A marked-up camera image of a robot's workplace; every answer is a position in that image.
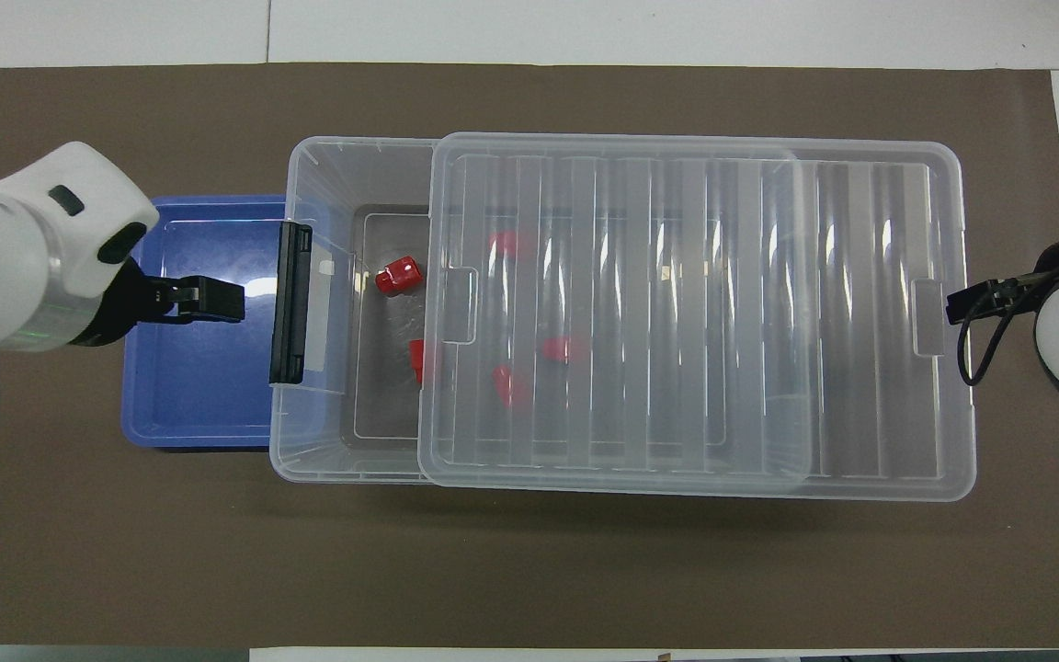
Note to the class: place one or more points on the clear ribbed plastic lid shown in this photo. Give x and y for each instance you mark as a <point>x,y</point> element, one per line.
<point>677,441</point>

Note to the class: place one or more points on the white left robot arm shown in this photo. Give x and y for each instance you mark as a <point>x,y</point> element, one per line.
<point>24,248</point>

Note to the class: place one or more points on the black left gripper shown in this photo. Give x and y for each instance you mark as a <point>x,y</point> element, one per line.
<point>130,303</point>

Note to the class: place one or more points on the clear plastic storage box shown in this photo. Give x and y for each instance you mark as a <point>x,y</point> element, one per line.
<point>382,414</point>

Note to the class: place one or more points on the red block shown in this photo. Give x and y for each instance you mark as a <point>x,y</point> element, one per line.
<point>509,386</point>
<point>421,360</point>
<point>509,244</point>
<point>564,348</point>
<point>398,275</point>

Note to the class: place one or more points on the brown table mat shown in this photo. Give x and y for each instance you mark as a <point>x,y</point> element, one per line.
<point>529,570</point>

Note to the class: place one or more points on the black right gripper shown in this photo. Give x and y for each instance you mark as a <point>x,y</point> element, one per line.
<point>1007,294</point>

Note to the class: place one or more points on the blue plastic tray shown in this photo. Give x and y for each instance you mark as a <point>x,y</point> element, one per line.
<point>199,395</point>

